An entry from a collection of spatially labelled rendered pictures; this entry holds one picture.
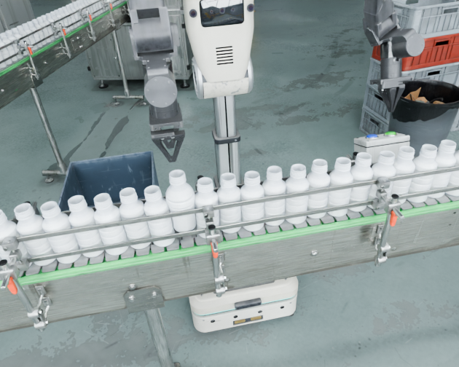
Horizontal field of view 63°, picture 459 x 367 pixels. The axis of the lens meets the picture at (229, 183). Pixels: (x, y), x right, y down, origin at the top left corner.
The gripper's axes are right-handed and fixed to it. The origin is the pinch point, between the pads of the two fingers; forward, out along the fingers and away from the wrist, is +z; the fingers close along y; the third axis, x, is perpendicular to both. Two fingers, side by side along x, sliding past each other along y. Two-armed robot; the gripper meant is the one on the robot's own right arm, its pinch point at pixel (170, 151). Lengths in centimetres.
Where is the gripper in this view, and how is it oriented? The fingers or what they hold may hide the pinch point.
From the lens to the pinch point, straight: 83.9
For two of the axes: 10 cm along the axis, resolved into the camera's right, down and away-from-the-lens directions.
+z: 0.5, 8.2, 5.7
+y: 1.9, 5.5, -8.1
